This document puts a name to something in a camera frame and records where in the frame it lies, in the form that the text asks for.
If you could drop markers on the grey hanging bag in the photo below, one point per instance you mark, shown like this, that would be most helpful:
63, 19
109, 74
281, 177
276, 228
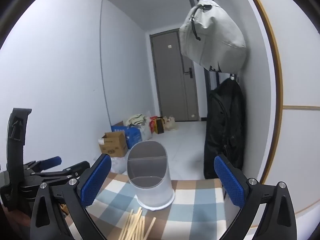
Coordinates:
215, 37

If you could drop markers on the grey divided utensil holder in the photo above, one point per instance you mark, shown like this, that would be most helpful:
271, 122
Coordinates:
155, 192

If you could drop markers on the red bag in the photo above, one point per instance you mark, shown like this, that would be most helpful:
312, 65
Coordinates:
153, 125

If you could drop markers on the black backpack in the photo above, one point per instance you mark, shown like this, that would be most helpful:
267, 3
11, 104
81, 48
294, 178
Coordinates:
222, 130

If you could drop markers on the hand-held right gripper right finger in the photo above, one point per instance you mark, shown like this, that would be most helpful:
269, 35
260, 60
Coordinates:
228, 180

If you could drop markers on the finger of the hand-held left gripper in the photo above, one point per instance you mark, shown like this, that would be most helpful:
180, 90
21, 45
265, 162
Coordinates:
77, 167
53, 160

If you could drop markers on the brown cardboard box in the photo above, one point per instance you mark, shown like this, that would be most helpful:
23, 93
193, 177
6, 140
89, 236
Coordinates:
115, 145

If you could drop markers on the beige plastic bag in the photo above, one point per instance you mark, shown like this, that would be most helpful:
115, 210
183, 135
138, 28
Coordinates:
170, 123

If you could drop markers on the clear plastic bag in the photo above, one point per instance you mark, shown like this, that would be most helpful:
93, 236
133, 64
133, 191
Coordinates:
118, 165

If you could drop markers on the white panel with wooden trim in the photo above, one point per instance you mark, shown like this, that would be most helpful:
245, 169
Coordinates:
300, 55

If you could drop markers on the plaid cloth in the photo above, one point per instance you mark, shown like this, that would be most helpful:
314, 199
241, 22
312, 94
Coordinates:
200, 205

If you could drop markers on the bunch of wooden chopsticks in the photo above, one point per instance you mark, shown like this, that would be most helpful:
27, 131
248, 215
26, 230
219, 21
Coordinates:
136, 227

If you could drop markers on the blue cardboard box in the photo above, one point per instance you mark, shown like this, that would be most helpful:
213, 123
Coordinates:
132, 136

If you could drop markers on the grey door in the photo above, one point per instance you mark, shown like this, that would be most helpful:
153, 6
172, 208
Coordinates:
170, 80

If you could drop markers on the black and yellow bag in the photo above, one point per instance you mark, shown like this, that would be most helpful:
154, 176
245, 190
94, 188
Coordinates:
160, 126

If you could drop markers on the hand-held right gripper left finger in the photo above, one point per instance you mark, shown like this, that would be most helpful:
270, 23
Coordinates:
96, 180

